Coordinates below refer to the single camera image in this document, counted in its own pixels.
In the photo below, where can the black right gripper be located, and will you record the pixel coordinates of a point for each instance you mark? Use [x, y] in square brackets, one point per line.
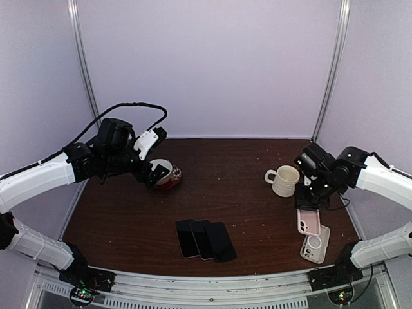
[301, 202]

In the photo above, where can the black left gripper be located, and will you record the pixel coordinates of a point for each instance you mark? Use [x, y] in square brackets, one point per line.
[141, 177]

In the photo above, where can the pink phone case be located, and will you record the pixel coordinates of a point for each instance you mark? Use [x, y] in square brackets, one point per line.
[308, 222]

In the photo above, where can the black smartphone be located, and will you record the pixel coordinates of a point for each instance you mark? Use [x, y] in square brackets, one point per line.
[186, 239]
[201, 239]
[221, 245]

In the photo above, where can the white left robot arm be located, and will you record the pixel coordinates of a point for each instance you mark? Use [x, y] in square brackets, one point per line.
[76, 163]

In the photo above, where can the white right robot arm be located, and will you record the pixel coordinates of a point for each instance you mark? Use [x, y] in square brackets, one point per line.
[355, 168]

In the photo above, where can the clear phone case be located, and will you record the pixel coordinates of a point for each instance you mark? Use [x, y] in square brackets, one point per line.
[314, 247]

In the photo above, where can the white ceramic bowl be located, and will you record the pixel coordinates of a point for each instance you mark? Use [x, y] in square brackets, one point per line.
[163, 163]

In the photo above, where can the cream ceramic mug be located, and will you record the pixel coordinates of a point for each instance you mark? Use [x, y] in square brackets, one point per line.
[283, 180]

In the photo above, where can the right circuit board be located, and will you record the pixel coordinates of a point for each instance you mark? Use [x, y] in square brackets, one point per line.
[341, 296]

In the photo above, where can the circuit board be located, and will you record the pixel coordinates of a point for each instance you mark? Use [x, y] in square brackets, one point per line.
[341, 296]
[81, 296]

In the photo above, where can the left circuit board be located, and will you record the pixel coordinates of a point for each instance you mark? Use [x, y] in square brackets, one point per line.
[81, 296]

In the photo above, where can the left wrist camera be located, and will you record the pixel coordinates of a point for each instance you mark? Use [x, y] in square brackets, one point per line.
[149, 139]

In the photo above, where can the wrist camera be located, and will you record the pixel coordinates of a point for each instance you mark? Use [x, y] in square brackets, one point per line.
[314, 160]
[149, 139]

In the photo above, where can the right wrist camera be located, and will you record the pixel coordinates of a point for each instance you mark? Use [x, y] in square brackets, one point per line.
[314, 160]

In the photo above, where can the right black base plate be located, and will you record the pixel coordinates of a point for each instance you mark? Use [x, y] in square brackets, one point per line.
[331, 277]

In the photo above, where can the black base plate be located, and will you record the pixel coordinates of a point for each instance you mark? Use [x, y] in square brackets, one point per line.
[91, 279]
[331, 277]

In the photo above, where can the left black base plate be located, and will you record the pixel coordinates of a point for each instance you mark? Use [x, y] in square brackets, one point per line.
[91, 279]

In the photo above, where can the aluminium front rail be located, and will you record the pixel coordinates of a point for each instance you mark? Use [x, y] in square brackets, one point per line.
[288, 290]

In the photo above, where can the left aluminium frame post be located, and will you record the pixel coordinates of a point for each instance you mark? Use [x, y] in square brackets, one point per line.
[81, 54]

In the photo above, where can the aluminium frame post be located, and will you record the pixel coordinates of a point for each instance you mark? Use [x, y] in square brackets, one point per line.
[339, 44]
[81, 54]

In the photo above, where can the right aluminium frame post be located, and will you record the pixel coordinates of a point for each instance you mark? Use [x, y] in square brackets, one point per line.
[339, 44]

